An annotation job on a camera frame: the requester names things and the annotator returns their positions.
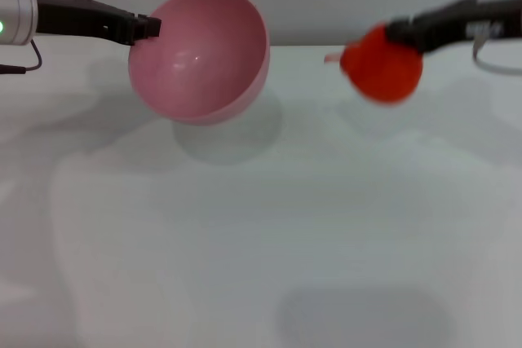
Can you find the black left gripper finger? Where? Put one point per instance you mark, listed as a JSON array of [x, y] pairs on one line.
[[147, 28]]

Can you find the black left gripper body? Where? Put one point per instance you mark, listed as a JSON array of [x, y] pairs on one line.
[[81, 18]]

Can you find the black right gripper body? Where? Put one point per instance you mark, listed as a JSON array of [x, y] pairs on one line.
[[465, 22]]

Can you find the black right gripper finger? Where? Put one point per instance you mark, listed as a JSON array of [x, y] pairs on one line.
[[401, 30]]

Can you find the orange toy fruit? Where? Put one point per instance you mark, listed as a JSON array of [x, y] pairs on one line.
[[383, 67]]

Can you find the pink plastic bowl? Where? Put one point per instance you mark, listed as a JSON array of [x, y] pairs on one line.
[[195, 67]]

